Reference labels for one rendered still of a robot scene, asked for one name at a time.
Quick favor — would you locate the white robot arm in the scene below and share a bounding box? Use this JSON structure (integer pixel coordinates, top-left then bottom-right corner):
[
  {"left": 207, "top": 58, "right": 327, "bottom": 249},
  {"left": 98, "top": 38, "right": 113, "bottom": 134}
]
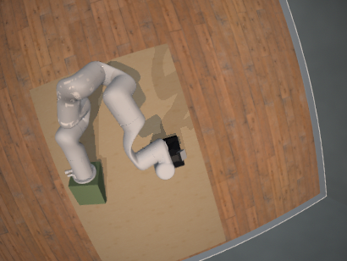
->
[{"left": 55, "top": 61, "right": 187, "bottom": 184}]

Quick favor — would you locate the black lighting desk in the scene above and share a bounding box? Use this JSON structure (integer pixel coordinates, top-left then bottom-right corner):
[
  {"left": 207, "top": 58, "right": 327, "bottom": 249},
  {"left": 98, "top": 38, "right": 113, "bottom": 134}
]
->
[{"left": 163, "top": 136, "right": 185, "bottom": 168}]

